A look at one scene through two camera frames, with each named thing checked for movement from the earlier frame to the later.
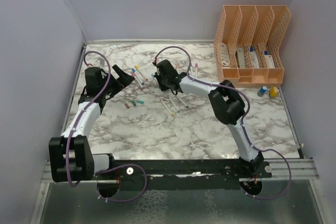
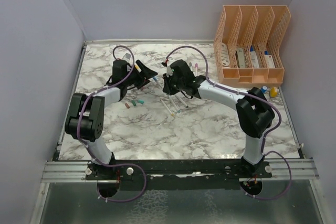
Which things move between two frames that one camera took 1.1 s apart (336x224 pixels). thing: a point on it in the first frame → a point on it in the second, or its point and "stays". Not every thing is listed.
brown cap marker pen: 172,114 stays
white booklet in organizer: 225,54 stays
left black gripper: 123,81 → 144,75
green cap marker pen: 178,110 stays
